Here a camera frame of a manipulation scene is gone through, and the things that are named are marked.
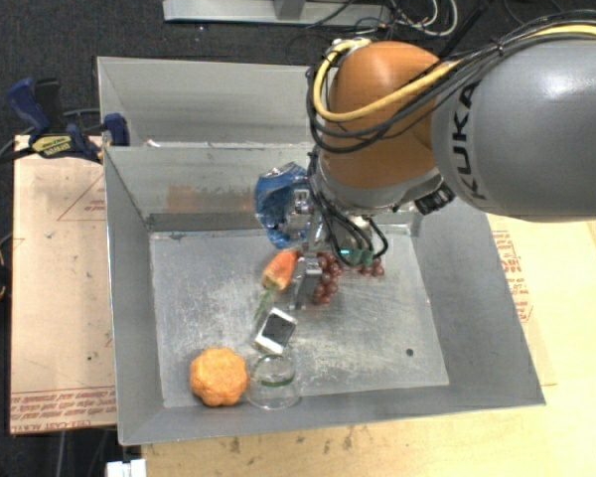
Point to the dark red toy grapes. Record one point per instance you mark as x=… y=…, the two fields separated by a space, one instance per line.
x=328 y=281

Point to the brown cardboard board red print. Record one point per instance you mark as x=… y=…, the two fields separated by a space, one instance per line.
x=59 y=286

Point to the clear glass cup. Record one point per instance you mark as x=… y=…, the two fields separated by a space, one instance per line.
x=274 y=384

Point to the white toy phone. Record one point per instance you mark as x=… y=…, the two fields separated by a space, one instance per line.
x=276 y=331

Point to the grey metal bin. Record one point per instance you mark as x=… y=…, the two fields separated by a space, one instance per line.
x=367 y=336

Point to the blue crumpled packet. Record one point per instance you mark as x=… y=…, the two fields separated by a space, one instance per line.
x=273 y=206

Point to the orange toy carrot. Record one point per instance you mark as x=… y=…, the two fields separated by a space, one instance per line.
x=281 y=268

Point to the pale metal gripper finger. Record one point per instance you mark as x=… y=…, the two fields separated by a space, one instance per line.
x=313 y=272
x=298 y=286

